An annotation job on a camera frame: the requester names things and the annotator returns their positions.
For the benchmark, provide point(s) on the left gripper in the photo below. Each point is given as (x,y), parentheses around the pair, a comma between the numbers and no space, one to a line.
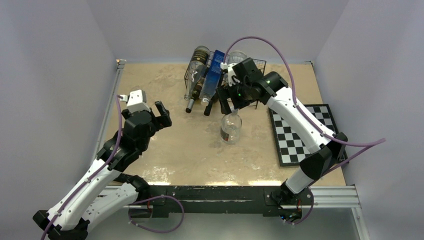
(162,121)

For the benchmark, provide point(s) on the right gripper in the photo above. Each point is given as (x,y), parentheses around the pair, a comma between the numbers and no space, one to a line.
(224,92)

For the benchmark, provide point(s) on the blue square glass bottle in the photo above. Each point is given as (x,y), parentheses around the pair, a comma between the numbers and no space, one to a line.
(212,78)

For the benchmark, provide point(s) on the dark brown glass bottle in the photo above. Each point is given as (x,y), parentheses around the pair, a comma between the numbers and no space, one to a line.
(212,101)

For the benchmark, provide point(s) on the clear bottle silver cap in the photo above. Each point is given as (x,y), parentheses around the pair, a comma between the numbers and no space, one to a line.
(230,127)

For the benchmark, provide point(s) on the clear bottle white cap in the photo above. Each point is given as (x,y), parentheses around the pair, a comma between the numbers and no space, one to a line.
(236,57)

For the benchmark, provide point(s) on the clear glass bottle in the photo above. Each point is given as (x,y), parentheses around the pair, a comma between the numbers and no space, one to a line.
(195,69)

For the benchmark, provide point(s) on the black wire wine rack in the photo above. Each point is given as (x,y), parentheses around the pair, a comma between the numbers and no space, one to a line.
(261,64)

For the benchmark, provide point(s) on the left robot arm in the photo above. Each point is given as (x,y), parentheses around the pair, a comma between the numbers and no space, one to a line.
(79,212)

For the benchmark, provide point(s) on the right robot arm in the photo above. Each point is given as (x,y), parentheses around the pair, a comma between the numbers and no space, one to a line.
(247,84)

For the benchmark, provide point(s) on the black white chessboard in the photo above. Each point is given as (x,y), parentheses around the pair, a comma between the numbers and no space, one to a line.
(289,147)

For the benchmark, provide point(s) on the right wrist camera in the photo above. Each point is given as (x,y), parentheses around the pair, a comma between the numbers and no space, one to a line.
(229,76)

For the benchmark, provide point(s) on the black mounting base plate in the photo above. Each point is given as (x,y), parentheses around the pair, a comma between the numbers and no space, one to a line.
(268,201)

